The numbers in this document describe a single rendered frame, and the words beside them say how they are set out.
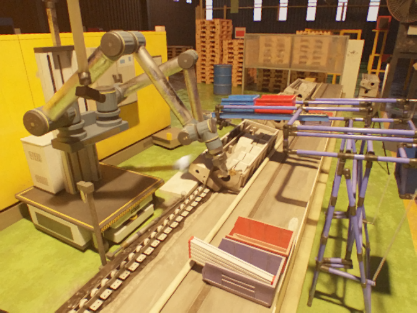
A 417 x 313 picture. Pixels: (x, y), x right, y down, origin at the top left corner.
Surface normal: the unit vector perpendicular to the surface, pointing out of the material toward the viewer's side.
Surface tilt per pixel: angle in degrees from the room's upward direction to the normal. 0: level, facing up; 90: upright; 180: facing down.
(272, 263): 88
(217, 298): 0
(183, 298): 0
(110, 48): 90
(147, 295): 0
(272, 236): 88
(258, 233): 88
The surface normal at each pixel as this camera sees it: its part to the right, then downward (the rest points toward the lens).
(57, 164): 0.89, 0.18
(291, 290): 0.00, -0.91
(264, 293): -0.45, 0.40
